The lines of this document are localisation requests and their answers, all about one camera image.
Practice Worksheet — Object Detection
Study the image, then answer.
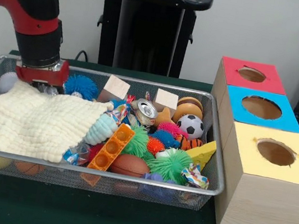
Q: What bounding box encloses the toy hamburger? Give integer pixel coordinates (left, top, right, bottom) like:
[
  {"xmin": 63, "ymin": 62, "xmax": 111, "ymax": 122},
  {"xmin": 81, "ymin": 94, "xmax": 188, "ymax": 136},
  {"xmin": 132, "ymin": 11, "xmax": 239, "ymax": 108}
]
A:
[{"xmin": 171, "ymin": 94, "xmax": 206, "ymax": 127}]

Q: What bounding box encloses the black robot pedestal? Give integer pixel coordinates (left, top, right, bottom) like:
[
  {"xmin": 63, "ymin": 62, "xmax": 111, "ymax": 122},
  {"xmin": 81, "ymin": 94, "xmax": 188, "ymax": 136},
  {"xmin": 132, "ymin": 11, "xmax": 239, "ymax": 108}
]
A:
[{"xmin": 85, "ymin": 0, "xmax": 213, "ymax": 83}]

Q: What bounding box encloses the small wooden block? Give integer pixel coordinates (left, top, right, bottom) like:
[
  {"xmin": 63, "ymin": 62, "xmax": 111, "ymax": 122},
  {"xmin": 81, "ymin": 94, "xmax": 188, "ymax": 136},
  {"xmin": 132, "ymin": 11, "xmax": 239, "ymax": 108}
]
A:
[{"xmin": 151, "ymin": 88, "xmax": 180, "ymax": 117}]

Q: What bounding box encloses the small soccer ball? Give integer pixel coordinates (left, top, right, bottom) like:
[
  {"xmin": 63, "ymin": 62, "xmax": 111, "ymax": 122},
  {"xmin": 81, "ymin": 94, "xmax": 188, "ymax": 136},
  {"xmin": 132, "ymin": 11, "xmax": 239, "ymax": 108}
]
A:
[{"xmin": 174, "ymin": 112, "xmax": 207, "ymax": 142}]

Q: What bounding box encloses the large wooden block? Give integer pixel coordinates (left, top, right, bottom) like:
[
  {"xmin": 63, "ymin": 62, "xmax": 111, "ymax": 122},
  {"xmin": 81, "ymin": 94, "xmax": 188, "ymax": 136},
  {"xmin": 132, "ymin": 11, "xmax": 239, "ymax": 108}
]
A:
[{"xmin": 96, "ymin": 72, "xmax": 132, "ymax": 107}]

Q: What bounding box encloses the green spiky ball with eyes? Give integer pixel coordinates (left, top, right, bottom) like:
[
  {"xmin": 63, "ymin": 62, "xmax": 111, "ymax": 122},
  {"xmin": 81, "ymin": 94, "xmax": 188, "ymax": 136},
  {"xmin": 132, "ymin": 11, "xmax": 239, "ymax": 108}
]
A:
[{"xmin": 144, "ymin": 144, "xmax": 196, "ymax": 186}]

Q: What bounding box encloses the dark green tablecloth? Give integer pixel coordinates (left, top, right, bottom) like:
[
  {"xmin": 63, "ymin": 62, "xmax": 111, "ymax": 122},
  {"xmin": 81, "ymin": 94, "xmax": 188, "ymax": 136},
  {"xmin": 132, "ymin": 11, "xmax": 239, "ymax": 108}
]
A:
[{"xmin": 0, "ymin": 48, "xmax": 299, "ymax": 224}]

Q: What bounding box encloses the crushed silver can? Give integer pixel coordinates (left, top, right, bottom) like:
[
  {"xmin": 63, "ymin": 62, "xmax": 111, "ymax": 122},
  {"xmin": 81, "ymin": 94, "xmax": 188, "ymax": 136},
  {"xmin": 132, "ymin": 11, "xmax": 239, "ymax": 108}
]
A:
[{"xmin": 131, "ymin": 97, "xmax": 161, "ymax": 128}]

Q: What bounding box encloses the black cable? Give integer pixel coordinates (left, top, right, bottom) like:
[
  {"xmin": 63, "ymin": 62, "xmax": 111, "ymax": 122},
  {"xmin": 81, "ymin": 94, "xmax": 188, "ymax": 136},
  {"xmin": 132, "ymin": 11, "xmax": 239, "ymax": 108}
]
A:
[{"xmin": 74, "ymin": 49, "xmax": 91, "ymax": 63}]

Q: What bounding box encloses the orange plastic block with holes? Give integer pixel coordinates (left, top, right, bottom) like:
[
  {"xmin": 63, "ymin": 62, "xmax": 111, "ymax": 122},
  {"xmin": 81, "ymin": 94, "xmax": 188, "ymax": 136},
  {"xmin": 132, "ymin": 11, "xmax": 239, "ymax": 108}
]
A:
[{"xmin": 86, "ymin": 118, "xmax": 137, "ymax": 176}]

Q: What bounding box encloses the blue spiky ball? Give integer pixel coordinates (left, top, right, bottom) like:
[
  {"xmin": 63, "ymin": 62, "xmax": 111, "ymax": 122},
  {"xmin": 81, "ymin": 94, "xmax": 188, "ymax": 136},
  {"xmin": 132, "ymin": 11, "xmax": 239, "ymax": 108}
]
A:
[{"xmin": 62, "ymin": 72, "xmax": 101, "ymax": 101}]

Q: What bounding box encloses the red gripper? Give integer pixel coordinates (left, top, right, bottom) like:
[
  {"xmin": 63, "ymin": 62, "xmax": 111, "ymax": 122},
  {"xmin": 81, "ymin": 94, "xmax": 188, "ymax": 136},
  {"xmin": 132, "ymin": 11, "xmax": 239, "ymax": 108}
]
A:
[{"xmin": 12, "ymin": 53, "xmax": 71, "ymax": 97}]

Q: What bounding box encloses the silver mesh bin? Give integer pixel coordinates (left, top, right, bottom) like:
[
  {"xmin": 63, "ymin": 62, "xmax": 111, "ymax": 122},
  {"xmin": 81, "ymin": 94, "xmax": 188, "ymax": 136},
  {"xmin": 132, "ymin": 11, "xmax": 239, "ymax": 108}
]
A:
[{"xmin": 0, "ymin": 53, "xmax": 241, "ymax": 214}]

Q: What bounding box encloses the white baseball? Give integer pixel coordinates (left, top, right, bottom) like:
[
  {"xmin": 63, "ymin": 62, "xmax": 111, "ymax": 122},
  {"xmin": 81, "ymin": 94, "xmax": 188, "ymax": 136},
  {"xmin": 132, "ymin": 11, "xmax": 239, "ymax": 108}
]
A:
[{"xmin": 0, "ymin": 70, "xmax": 20, "ymax": 95}]

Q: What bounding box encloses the wooden box with three holes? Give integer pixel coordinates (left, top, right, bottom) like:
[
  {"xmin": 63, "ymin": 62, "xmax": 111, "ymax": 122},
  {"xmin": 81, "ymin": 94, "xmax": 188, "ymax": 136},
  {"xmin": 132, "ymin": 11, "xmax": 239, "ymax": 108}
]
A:
[{"xmin": 190, "ymin": 54, "xmax": 299, "ymax": 224}]

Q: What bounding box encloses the cream waffle cloth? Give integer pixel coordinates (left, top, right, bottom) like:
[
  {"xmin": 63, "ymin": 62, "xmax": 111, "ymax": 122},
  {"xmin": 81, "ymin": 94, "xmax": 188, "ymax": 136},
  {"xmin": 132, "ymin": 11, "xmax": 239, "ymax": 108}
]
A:
[{"xmin": 0, "ymin": 76, "xmax": 116, "ymax": 171}]

